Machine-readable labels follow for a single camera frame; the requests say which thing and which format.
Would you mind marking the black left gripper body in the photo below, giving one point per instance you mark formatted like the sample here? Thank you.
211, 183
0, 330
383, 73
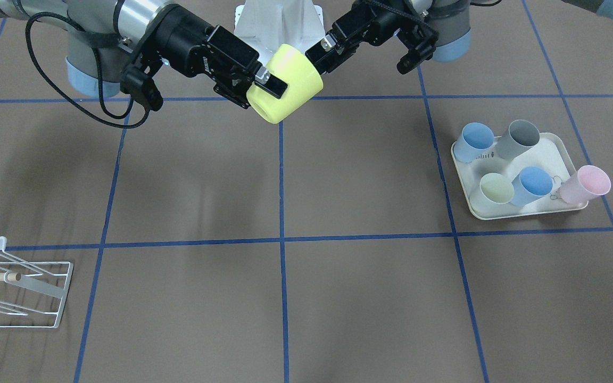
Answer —
366, 25

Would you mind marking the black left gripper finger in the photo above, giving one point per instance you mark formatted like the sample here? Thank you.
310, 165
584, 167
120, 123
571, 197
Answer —
326, 55

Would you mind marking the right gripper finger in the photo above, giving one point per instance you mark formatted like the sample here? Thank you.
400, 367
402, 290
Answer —
271, 84

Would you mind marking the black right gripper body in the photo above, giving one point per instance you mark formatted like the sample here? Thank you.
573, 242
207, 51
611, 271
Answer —
182, 36

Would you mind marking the grey plastic cup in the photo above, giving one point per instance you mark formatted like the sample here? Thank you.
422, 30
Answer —
520, 137

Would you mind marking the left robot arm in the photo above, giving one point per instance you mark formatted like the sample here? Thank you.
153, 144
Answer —
452, 21

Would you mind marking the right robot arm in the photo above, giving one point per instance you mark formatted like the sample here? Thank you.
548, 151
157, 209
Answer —
116, 47

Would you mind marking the light blue cup rear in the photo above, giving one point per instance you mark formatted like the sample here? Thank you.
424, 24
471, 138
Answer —
475, 139

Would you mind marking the pale yellow cup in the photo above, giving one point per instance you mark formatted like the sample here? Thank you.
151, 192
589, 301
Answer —
496, 188

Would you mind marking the blue plastic cup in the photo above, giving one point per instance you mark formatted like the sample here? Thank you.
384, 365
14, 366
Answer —
532, 183

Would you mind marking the pink plastic cup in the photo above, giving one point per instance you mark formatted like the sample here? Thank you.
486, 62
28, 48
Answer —
589, 182

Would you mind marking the white plastic tray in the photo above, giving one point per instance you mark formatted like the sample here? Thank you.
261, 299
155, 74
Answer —
549, 154

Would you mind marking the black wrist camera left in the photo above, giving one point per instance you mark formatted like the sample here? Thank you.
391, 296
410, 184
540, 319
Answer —
419, 49

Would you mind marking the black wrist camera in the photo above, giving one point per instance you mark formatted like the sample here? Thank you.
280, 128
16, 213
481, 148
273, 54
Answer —
141, 87
419, 49

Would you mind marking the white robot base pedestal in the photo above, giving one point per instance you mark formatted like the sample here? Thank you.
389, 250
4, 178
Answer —
265, 25

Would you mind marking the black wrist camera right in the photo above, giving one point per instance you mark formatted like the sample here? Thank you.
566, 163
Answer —
141, 87

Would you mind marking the white wire cup rack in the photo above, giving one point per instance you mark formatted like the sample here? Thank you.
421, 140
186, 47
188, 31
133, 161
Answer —
33, 293

